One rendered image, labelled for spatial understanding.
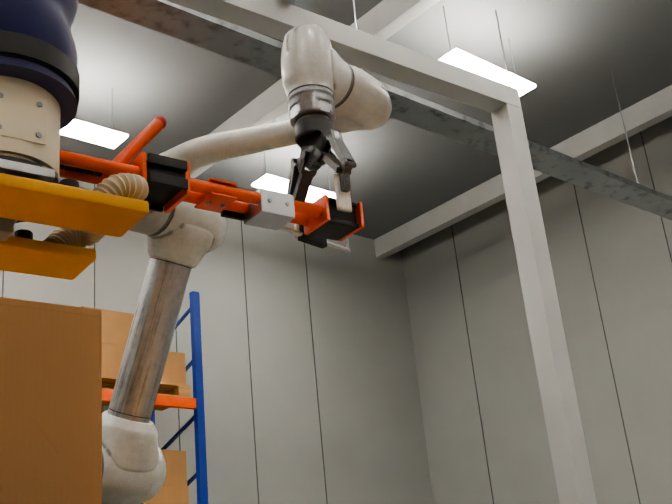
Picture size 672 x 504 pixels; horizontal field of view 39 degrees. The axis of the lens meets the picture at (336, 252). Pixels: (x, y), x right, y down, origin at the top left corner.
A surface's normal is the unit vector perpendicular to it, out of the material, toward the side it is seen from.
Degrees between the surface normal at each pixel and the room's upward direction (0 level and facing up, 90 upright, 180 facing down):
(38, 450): 90
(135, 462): 112
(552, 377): 90
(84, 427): 90
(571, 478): 90
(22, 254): 180
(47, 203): 180
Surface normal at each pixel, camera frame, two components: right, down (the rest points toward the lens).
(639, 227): -0.76, -0.18
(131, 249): 0.65, -0.34
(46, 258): 0.09, 0.92
